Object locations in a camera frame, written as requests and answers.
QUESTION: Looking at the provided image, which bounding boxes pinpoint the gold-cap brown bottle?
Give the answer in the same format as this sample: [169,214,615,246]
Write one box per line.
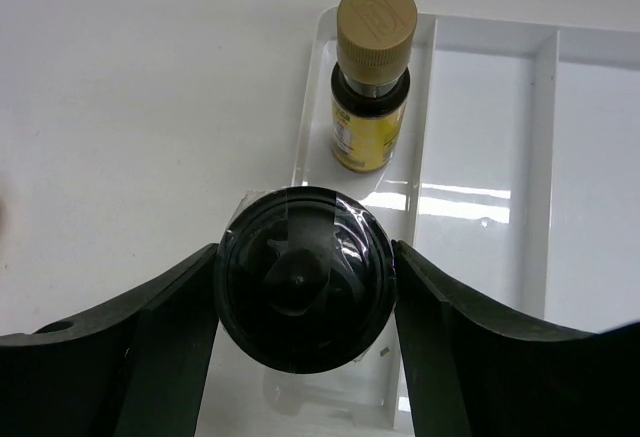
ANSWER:
[330,0,418,173]

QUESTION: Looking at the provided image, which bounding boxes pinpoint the white divided tray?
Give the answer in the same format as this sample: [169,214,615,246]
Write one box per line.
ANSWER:
[197,10,639,436]

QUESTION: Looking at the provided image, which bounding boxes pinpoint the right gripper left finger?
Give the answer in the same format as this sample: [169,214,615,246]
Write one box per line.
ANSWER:
[1,244,218,436]

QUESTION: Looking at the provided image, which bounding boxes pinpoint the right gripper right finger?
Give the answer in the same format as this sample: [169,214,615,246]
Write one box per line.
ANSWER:
[394,241,639,436]

